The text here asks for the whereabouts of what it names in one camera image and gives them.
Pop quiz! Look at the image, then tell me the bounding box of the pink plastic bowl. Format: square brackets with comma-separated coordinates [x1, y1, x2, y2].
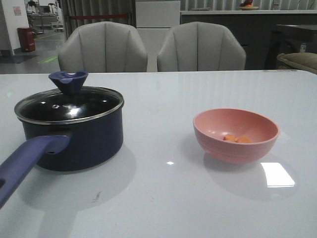
[193, 108, 279, 164]

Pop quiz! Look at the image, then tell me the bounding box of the orange ham piece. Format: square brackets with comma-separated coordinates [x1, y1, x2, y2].
[235, 135, 251, 143]
[223, 134, 236, 142]

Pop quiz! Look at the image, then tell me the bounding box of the glass lid blue knob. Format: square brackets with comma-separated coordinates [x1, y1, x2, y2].
[14, 70, 124, 125]

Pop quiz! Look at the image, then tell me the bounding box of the right grey upholstered chair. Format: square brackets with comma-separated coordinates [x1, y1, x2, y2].
[157, 22, 246, 72]

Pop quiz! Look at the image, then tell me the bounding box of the grey upholstered chair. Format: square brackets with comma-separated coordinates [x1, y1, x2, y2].
[58, 21, 148, 73]
[157, 22, 246, 72]

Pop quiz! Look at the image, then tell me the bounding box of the left grey upholstered chair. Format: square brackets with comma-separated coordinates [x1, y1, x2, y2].
[58, 21, 148, 73]

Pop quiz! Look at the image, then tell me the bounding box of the white drawer cabinet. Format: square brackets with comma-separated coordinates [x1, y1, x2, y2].
[135, 0, 180, 72]

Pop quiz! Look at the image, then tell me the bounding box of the red barrier belt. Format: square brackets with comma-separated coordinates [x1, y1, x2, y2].
[69, 13, 129, 20]

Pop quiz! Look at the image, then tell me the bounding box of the dark grey counter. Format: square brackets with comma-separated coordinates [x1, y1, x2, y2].
[180, 10, 317, 70]

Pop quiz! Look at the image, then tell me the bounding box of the fruit plate on counter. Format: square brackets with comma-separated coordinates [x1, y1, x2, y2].
[239, 0, 259, 10]

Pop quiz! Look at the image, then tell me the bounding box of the dark side table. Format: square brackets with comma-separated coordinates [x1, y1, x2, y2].
[264, 24, 317, 69]

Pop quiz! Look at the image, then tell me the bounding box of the dark floor mat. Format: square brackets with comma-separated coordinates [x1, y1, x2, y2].
[0, 55, 37, 64]

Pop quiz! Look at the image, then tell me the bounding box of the red trash bin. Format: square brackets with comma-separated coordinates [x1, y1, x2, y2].
[17, 27, 36, 52]

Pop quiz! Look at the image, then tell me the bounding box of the beige cushion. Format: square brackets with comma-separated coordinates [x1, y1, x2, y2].
[277, 53, 317, 74]

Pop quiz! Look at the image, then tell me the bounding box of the dark blue saucepan purple handle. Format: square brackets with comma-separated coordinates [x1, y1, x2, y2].
[0, 107, 123, 205]

